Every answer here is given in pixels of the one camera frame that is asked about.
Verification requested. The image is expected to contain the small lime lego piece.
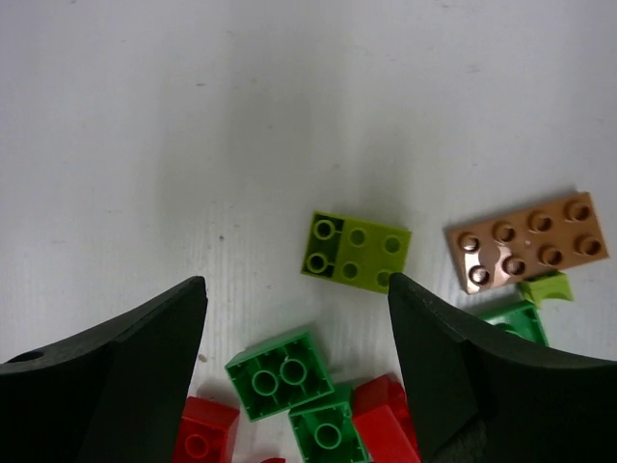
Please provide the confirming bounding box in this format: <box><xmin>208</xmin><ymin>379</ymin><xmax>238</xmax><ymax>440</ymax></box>
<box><xmin>518</xmin><ymin>271</ymin><xmax>574</xmax><ymax>306</ymax></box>

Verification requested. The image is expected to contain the red square lego brick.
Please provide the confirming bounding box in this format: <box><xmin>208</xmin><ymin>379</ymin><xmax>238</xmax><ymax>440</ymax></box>
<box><xmin>172</xmin><ymin>396</ymin><xmax>240</xmax><ymax>463</ymax></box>

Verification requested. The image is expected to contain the lime lego brick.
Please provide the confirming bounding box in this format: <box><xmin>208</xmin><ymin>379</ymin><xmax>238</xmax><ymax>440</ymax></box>
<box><xmin>301</xmin><ymin>210</ymin><xmax>412</xmax><ymax>294</ymax></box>

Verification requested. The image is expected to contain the long red lego brick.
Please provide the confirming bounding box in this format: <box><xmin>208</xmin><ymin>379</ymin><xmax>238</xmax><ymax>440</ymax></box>
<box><xmin>352</xmin><ymin>374</ymin><xmax>421</xmax><ymax>463</ymax></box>

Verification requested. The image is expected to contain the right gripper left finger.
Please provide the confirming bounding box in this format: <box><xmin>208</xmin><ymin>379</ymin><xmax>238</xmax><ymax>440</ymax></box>
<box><xmin>1</xmin><ymin>276</ymin><xmax>207</xmax><ymax>462</ymax></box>

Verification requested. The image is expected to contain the dark green lego brick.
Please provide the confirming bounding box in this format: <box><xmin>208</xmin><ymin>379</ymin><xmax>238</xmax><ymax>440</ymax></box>
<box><xmin>226</xmin><ymin>328</ymin><xmax>334</xmax><ymax>422</ymax></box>
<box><xmin>288</xmin><ymin>383</ymin><xmax>369</xmax><ymax>463</ymax></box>

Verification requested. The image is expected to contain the dark green lego plate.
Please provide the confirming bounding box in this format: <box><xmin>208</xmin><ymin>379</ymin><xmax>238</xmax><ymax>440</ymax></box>
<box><xmin>478</xmin><ymin>300</ymin><xmax>549</xmax><ymax>346</ymax></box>

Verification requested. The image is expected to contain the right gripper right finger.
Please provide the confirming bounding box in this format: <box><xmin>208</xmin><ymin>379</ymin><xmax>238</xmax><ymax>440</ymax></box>
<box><xmin>388</xmin><ymin>273</ymin><xmax>616</xmax><ymax>462</ymax></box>

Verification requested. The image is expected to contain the orange flat lego plate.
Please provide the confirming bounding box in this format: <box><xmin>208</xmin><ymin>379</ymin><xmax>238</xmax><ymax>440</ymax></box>
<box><xmin>445</xmin><ymin>192</ymin><xmax>609</xmax><ymax>294</ymax></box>

